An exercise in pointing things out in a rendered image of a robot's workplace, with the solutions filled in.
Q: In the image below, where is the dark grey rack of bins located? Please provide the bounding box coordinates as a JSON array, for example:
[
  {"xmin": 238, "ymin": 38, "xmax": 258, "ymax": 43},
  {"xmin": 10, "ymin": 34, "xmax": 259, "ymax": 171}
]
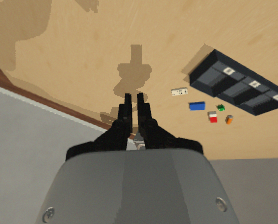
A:
[{"xmin": 189, "ymin": 49, "xmax": 278, "ymax": 116}]

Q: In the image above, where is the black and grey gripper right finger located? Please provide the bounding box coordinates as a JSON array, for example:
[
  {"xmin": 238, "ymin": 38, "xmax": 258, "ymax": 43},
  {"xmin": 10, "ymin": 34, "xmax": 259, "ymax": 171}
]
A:
[{"xmin": 137, "ymin": 93, "xmax": 204, "ymax": 155}]

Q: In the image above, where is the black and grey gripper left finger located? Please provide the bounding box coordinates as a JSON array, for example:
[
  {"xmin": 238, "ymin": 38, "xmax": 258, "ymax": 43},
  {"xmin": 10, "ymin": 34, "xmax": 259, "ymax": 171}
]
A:
[{"xmin": 65, "ymin": 93, "xmax": 132, "ymax": 161}]

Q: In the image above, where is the white domino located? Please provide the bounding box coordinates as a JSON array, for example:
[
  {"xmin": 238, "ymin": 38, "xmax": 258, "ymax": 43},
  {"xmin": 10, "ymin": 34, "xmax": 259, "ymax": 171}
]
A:
[{"xmin": 171, "ymin": 87, "xmax": 188, "ymax": 96}]

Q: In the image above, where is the orange battery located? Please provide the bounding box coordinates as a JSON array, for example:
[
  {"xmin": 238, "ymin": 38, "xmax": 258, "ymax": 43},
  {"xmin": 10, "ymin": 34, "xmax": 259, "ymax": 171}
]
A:
[{"xmin": 226, "ymin": 115, "xmax": 233, "ymax": 124}]

